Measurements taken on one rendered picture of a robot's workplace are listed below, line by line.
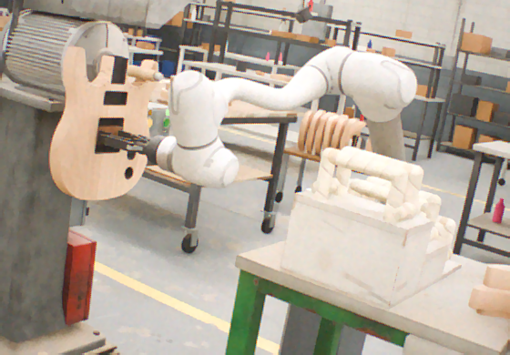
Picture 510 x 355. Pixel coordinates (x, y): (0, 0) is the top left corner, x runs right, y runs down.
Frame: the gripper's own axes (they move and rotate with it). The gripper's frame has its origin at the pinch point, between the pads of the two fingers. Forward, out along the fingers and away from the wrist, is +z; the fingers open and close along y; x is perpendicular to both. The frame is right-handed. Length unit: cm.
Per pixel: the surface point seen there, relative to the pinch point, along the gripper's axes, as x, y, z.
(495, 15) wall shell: 156, 1109, 204
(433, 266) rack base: -10, 13, -91
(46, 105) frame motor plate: 3.4, -0.8, 27.5
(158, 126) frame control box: -1.4, 39.5, 16.7
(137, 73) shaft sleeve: 17.3, 9.4, 2.4
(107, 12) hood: 33.0, -4.8, 3.8
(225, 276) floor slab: -104, 191, 79
